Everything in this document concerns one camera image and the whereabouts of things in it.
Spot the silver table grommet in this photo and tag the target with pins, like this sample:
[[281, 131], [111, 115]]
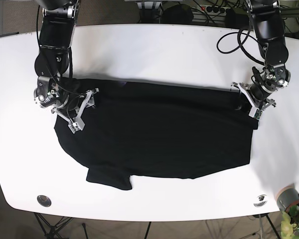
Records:
[[44, 201], [260, 201]]

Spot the black table leg frame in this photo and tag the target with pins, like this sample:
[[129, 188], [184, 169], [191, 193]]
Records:
[[52, 231]]

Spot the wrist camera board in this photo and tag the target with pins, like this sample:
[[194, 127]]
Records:
[[255, 113], [76, 125]]

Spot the grey plant pot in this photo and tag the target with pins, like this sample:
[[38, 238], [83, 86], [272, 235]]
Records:
[[287, 197]]

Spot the green potted plant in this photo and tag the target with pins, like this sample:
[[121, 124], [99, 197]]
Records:
[[290, 223]]

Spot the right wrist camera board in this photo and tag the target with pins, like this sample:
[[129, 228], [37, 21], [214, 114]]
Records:
[[76, 125]]

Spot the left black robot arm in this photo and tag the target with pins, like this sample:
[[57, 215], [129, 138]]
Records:
[[266, 22]]

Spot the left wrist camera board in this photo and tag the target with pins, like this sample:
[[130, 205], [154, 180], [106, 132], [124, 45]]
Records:
[[255, 113]]

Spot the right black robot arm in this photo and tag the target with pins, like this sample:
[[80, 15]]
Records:
[[57, 89]]

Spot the left silver table grommet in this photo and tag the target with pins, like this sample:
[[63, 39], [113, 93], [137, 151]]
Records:
[[44, 201]]

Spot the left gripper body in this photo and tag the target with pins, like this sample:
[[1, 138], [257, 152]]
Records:
[[255, 95]]

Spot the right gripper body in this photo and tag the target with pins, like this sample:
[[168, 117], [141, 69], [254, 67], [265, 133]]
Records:
[[73, 110]]

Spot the black T-shirt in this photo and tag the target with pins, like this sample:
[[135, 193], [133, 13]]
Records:
[[143, 129]]

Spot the right silver table grommet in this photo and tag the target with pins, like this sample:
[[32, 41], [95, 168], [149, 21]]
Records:
[[260, 201]]

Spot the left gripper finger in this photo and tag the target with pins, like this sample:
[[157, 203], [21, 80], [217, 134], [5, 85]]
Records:
[[242, 104]]

